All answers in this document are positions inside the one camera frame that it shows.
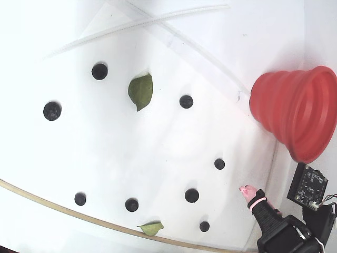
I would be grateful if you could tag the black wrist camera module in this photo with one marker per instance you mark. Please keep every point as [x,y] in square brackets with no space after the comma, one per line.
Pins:
[306,188]

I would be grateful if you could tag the dark green leaf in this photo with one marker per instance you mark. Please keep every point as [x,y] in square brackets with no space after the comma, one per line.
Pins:
[140,91]

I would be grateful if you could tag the light green leaf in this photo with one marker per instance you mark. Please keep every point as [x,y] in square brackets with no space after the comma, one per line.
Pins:
[150,228]

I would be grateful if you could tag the pink-tipped black gripper finger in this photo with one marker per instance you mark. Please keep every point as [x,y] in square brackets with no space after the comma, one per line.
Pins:
[264,216]

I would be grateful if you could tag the dark blueberry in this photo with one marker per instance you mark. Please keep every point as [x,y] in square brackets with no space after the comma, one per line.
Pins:
[131,204]
[52,111]
[219,164]
[191,195]
[204,226]
[186,101]
[80,199]
[99,71]

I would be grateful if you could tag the red collapsible silicone cup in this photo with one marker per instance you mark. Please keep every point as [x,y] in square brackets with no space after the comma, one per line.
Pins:
[276,105]

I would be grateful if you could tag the white paper sheet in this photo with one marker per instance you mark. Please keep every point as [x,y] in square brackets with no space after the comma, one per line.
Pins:
[118,158]

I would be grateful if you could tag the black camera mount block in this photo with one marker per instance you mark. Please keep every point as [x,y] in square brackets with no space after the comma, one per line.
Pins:
[318,221]

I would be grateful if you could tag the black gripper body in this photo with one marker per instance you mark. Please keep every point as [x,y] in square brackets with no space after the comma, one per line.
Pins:
[283,232]

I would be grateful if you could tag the long thin wooden stick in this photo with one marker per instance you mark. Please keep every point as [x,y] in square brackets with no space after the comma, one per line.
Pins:
[71,211]

